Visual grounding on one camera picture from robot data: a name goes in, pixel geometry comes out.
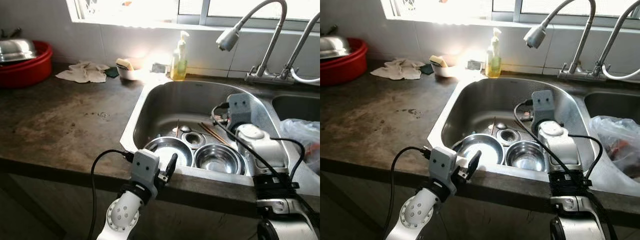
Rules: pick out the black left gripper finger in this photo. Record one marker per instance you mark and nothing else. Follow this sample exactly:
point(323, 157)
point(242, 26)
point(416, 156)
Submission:
point(474, 161)
point(172, 164)

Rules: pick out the stainless steel bowl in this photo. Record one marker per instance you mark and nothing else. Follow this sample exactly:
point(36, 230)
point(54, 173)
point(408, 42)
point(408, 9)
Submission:
point(525, 157)
point(167, 150)
point(480, 150)
point(220, 160)

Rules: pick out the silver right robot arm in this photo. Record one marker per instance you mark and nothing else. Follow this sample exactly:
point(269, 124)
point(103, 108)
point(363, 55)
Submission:
point(265, 150)
point(562, 145)

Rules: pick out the steel sink drain strainer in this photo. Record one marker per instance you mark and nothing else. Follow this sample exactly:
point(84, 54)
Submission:
point(508, 135)
point(193, 140)

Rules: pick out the brown wooden chopstick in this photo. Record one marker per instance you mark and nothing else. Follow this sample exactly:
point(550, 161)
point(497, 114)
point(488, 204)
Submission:
point(494, 126)
point(177, 129)
point(212, 134)
point(218, 134)

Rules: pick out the stainless steel double sink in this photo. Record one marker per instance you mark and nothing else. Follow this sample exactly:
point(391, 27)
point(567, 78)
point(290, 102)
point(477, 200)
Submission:
point(480, 100)
point(170, 100)

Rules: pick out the small white dish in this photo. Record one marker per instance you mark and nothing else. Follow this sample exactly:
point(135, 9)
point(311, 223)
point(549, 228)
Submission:
point(131, 74)
point(445, 71)

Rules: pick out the small dark grey scrubber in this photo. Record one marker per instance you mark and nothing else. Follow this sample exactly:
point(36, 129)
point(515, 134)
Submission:
point(159, 68)
point(475, 65)

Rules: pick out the yellow dish soap pump bottle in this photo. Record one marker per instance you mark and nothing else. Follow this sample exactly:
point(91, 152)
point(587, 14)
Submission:
point(493, 65)
point(179, 67)

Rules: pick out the dark green scouring pad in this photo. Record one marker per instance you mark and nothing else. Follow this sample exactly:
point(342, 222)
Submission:
point(426, 69)
point(112, 73)

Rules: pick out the yellow sponge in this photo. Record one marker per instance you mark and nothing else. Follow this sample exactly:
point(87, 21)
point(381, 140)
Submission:
point(124, 63)
point(438, 60)

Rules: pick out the white crumpled cloth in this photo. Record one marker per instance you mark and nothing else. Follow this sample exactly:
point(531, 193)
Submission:
point(397, 70)
point(82, 72)

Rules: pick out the chrome faucet base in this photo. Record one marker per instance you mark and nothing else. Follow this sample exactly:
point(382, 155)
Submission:
point(265, 77)
point(575, 74)

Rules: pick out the clear plastic bag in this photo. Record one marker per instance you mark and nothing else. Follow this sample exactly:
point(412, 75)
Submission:
point(615, 140)
point(300, 132)

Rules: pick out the chrome faucet with spray head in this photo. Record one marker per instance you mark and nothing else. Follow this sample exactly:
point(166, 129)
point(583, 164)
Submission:
point(535, 36)
point(228, 39)

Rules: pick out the red plastic basin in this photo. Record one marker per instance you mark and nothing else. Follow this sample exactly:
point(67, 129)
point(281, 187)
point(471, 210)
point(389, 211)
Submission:
point(25, 70)
point(345, 67)

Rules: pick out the plain chrome gooseneck faucet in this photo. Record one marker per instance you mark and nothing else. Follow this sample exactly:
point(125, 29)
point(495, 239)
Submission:
point(612, 42)
point(302, 47)

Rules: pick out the stainless steel pot lid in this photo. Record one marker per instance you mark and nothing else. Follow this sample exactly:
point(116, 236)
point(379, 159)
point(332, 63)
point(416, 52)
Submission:
point(332, 46)
point(15, 50)

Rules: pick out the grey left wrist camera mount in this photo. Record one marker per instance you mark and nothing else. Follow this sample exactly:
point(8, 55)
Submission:
point(145, 167)
point(442, 162)

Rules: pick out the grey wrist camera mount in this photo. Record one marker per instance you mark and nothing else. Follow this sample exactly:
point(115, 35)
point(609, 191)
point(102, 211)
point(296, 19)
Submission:
point(543, 105)
point(240, 107)
point(145, 167)
point(442, 162)

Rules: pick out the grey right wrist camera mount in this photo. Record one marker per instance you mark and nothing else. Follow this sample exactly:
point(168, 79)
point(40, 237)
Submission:
point(543, 105)
point(240, 107)

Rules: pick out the grey window frame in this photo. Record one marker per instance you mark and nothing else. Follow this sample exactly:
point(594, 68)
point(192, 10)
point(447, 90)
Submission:
point(192, 12)
point(507, 10)

